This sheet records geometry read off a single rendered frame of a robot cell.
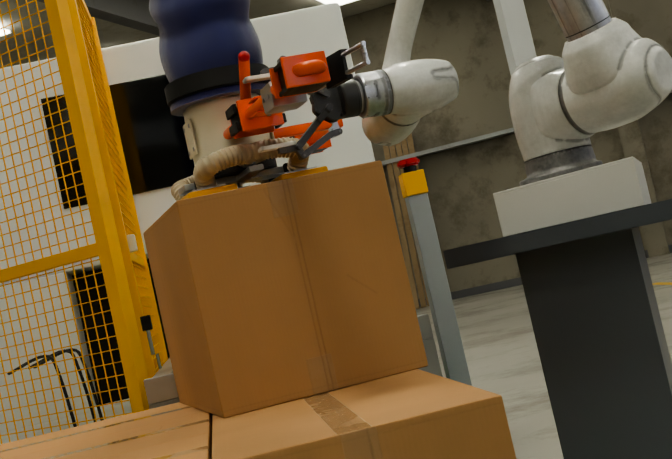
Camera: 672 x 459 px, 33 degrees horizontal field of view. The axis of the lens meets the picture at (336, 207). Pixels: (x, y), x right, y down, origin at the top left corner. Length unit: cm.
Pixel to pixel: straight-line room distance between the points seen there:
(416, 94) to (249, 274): 48
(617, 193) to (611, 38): 32
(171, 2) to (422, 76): 55
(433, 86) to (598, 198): 44
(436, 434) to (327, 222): 69
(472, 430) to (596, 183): 99
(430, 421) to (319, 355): 60
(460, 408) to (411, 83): 86
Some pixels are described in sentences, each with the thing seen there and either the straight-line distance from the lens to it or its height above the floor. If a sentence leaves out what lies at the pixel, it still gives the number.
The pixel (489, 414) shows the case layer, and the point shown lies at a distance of 157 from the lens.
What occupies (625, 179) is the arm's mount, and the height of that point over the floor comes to 81.
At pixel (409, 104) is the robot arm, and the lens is 224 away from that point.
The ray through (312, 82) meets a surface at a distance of 183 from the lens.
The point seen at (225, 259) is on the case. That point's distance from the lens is 209.
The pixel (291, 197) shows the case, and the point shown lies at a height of 91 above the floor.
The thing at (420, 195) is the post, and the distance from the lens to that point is 338.
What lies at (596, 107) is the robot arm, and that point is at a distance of 245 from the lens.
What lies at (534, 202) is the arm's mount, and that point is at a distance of 246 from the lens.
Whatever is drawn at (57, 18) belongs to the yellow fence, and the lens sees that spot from 366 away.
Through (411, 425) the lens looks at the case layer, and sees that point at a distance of 155.
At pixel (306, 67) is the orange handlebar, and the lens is 181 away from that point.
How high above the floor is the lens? 75
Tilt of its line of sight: 3 degrees up
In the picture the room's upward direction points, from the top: 13 degrees counter-clockwise
